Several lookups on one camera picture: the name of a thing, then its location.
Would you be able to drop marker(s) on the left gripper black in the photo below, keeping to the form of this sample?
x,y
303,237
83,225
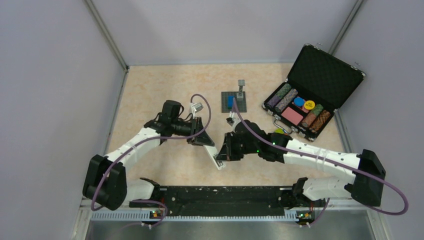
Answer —
x,y
201,139

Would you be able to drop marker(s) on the grey lego tower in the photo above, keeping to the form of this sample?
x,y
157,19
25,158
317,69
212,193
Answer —
x,y
240,93

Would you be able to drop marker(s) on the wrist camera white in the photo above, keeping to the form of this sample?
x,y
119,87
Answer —
x,y
195,107
231,119

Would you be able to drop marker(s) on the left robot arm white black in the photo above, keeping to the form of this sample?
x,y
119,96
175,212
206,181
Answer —
x,y
106,178

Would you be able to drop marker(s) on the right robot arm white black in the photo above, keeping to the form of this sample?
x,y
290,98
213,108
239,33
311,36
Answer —
x,y
351,173

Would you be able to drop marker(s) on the blue lego brick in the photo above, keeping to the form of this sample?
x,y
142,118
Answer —
x,y
230,102

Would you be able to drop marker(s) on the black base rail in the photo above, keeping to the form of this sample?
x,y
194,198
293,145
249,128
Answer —
x,y
228,201

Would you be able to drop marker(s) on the white remote control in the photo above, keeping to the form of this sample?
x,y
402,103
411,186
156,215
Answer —
x,y
212,153

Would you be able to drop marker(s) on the pink card deck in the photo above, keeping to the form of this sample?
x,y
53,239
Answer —
x,y
292,116

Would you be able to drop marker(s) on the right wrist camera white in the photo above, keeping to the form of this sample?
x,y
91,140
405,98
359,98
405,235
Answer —
x,y
231,119

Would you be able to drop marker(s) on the yellow dealer button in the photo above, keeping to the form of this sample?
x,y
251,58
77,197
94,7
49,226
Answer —
x,y
309,105

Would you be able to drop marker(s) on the black poker chip case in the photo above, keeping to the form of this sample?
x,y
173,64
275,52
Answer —
x,y
318,76

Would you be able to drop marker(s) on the colourful toy car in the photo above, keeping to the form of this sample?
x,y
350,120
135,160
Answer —
x,y
280,131

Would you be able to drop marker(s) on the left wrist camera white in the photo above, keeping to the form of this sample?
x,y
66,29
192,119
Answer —
x,y
195,107

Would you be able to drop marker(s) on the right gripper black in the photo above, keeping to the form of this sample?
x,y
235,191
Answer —
x,y
227,152

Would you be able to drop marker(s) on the blue round chip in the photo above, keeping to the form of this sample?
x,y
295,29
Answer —
x,y
299,102

